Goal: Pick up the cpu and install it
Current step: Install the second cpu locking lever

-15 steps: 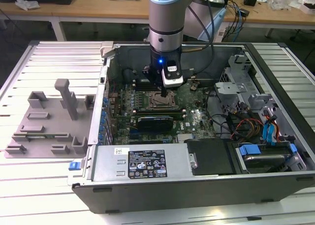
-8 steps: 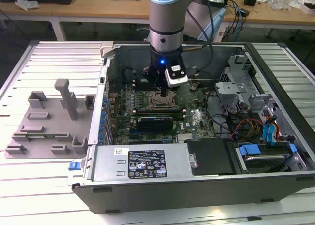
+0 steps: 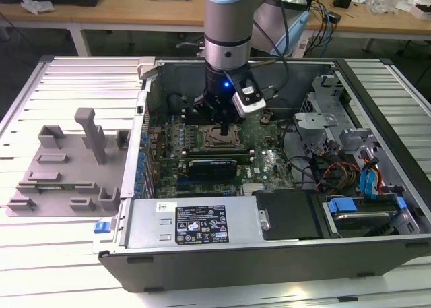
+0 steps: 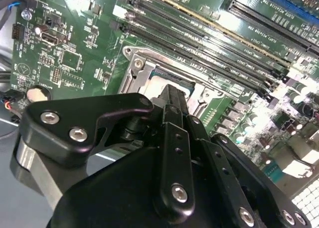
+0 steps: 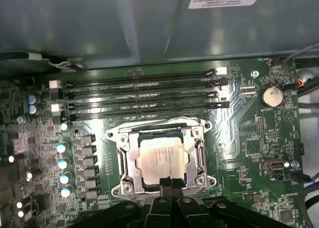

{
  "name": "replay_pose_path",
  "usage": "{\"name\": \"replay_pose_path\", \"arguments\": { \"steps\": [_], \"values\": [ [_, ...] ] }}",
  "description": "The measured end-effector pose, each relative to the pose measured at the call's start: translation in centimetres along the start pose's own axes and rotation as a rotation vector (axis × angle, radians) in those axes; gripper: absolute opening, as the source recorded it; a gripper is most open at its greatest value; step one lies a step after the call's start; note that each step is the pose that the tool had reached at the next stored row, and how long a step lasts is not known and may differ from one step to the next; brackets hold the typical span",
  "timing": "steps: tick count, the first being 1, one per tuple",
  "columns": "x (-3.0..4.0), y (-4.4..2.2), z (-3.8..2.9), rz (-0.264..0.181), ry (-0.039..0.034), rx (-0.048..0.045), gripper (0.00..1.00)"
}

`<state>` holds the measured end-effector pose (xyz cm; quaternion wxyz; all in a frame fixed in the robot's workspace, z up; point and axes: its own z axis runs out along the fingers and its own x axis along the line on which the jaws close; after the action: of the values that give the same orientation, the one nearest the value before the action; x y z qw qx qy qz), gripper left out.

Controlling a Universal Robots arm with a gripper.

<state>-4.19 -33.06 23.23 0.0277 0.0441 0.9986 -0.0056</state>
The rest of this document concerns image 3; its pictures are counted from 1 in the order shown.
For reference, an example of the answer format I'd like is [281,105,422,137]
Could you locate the silver CPU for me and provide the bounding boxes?
[211,129,235,146]

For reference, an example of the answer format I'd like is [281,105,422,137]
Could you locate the CPU socket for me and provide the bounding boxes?
[201,123,245,150]

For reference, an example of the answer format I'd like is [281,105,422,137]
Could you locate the black graphics card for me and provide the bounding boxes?
[187,156,238,181]

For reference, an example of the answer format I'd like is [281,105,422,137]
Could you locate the green motherboard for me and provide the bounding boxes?
[147,109,299,198]

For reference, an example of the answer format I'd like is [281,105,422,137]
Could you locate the metal drive cage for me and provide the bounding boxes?
[292,73,353,154]

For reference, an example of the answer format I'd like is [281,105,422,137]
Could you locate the small silver ribbed heatsink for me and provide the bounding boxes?
[242,182,267,196]

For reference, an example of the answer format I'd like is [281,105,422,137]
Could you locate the wooden desk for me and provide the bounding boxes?
[0,0,431,58]

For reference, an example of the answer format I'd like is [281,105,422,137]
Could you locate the black plastic drive cover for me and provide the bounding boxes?
[252,189,326,241]

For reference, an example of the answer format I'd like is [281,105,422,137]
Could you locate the grey power supply unit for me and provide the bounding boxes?
[124,197,264,250]

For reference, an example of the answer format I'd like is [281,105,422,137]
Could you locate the grey plastic parts rack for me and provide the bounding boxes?
[5,107,132,218]

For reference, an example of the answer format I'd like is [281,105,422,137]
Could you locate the green RAM stick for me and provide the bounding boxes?
[18,182,96,191]

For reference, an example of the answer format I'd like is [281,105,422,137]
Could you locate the open black PC case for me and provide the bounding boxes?
[92,57,431,294]

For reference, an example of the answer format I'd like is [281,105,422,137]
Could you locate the clear plastic bags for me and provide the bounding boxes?
[368,0,410,14]

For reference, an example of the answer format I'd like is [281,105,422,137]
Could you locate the crumpled white plastic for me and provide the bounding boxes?
[20,0,55,16]

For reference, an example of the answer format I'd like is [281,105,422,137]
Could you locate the hard disk with blue carrier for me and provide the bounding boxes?
[322,195,411,239]

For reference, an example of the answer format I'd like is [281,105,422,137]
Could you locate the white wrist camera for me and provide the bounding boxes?
[230,78,267,115]

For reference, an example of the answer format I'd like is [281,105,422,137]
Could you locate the black camera cable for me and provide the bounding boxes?
[261,0,292,102]

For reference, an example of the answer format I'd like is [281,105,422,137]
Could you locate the coloured power wire bundle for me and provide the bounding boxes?
[311,151,363,191]

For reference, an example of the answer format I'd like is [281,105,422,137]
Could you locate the blue flat data wire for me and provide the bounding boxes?
[358,156,380,196]

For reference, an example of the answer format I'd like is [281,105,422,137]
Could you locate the orange thin wire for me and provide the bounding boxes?
[362,155,385,195]

